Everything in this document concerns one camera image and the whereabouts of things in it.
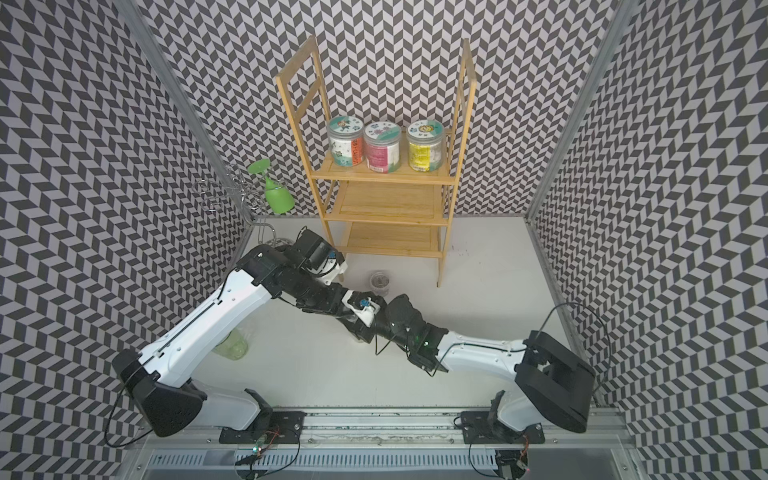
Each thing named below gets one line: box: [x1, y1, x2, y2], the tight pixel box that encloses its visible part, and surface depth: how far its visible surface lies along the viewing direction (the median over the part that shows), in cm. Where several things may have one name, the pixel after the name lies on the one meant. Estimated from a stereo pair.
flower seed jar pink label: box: [363, 121, 402, 174], surface depth 65 cm
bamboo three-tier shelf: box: [276, 35, 477, 286], surface depth 83 cm
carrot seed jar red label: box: [328, 115, 366, 168], surface depth 66 cm
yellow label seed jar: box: [406, 119, 445, 173], surface depth 64 cm
